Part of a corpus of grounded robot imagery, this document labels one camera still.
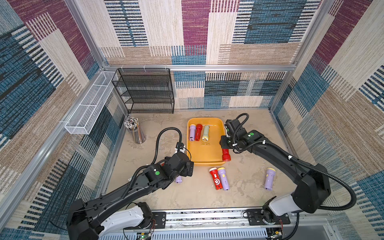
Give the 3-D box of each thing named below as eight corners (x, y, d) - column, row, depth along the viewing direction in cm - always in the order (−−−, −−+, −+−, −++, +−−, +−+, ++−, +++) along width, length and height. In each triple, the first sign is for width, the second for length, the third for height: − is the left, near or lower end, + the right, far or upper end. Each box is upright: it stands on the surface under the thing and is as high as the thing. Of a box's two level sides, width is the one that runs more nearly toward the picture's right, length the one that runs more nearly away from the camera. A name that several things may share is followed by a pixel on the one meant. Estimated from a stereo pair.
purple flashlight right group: (223, 191, 84) (224, 189, 81) (217, 170, 91) (218, 167, 89) (229, 190, 84) (230, 188, 81) (223, 169, 92) (224, 166, 89)
